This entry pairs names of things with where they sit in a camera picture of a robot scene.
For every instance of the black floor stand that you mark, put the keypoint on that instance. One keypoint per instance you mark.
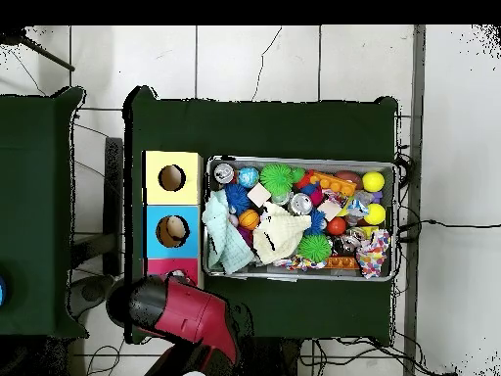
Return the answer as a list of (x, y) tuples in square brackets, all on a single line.
[(113, 204)]

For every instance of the silver can with open top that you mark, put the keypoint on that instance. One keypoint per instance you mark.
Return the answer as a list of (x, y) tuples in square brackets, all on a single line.
[(300, 204)]

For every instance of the dark green table cloth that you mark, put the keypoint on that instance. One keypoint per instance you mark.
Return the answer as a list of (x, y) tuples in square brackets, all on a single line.
[(258, 125)]

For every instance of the clear mesh bin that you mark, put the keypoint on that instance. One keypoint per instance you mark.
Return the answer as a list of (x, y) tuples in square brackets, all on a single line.
[(223, 270)]

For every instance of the orange plastic toy piece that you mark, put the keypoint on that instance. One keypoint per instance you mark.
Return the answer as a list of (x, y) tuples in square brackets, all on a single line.
[(335, 184)]

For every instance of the wooden box with three holes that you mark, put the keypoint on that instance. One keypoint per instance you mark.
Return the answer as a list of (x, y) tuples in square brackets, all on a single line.
[(153, 227)]

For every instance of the yellow ball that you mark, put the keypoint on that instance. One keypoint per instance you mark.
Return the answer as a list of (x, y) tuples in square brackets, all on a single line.
[(373, 182)]

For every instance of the blue cup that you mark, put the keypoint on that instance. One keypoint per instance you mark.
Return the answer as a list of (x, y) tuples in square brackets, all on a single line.
[(2, 291)]

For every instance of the cream yellow muslin cloth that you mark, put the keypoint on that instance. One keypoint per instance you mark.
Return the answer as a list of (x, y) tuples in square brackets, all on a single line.
[(278, 233)]

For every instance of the small green spiky ball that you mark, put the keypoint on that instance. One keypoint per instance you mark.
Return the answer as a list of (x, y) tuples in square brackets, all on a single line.
[(315, 248)]

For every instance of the green cloth side table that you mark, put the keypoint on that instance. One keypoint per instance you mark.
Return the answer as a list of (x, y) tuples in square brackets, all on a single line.
[(43, 305)]

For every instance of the large green spiky ball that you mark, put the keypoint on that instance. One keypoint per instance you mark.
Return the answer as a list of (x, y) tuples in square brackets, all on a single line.
[(276, 179)]

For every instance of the blue spiky ball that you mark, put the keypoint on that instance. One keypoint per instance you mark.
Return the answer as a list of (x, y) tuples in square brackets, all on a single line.
[(237, 198)]

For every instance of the mint green muslin cloth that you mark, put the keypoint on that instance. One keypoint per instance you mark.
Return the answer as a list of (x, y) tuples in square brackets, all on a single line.
[(225, 239)]

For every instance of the silver can with pull tab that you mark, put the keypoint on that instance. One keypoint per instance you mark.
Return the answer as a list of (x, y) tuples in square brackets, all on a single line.
[(224, 173)]

